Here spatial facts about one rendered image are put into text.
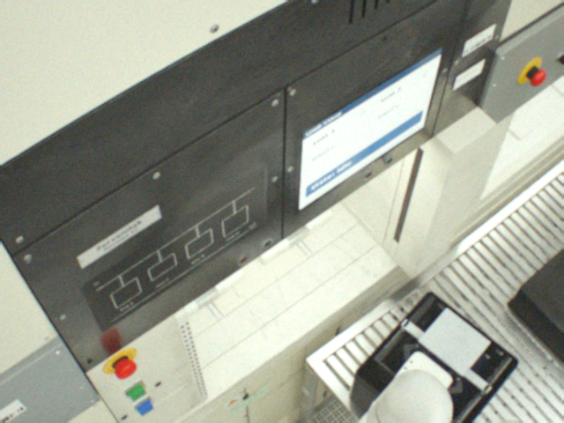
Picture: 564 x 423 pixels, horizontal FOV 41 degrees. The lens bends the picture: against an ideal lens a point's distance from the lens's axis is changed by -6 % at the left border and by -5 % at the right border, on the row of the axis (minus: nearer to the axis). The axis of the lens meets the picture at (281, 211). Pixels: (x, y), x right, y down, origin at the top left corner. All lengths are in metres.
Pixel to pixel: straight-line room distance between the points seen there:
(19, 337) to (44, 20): 0.51
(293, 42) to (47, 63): 0.34
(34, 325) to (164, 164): 0.29
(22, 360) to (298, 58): 0.56
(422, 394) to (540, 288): 0.89
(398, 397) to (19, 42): 0.77
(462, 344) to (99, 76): 1.07
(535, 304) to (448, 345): 0.41
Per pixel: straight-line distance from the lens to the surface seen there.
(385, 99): 1.22
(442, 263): 2.08
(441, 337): 1.64
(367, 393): 1.79
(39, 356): 1.13
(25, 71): 0.73
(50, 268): 0.98
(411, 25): 1.13
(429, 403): 1.16
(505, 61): 1.48
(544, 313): 1.98
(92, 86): 0.79
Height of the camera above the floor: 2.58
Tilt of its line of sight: 59 degrees down
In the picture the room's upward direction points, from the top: 1 degrees clockwise
